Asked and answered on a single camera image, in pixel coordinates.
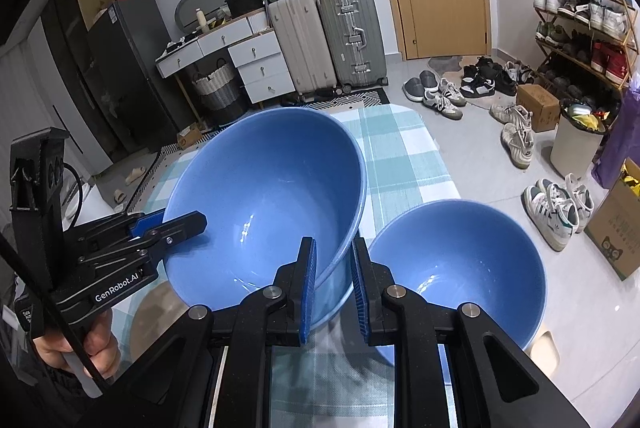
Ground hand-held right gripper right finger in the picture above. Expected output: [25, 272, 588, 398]
[351, 238, 591, 428]

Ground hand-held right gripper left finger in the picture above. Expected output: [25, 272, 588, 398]
[107, 237, 318, 428]

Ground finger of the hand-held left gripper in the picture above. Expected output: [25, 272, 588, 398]
[140, 211, 208, 255]
[77, 213, 167, 243]

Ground blue bowl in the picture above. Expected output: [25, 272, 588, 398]
[366, 199, 547, 366]
[162, 106, 369, 329]

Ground person's left hand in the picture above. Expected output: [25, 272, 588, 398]
[30, 305, 122, 391]

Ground small open cardboard box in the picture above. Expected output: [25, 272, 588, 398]
[176, 124, 203, 150]

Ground woven laundry basket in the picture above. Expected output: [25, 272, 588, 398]
[192, 58, 243, 124]

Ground teal checked tablecloth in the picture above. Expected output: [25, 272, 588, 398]
[125, 103, 461, 428]

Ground black refrigerator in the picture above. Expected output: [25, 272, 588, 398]
[40, 0, 196, 164]

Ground white drawer dresser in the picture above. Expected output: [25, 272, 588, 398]
[156, 11, 296, 105]

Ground beige rounded object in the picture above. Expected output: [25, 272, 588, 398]
[529, 330, 559, 377]

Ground patterned floor rug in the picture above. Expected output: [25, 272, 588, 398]
[145, 87, 391, 179]

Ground beige suitcase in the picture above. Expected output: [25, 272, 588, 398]
[267, 0, 338, 96]

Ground scattered sneakers group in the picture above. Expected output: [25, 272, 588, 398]
[402, 56, 596, 251]

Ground grey doormat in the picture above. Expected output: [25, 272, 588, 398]
[427, 56, 463, 74]

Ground silver suitcase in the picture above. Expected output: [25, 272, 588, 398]
[316, 0, 390, 89]

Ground white trash bin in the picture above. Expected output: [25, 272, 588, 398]
[550, 98, 608, 179]

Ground printed cardboard box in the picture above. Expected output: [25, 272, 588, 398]
[584, 158, 640, 281]

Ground purple bag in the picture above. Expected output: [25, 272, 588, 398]
[592, 73, 640, 189]

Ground wooden shoe rack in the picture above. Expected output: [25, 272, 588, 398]
[532, 0, 640, 95]

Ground rows of assorted shoes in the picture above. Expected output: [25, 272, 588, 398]
[524, 0, 637, 84]

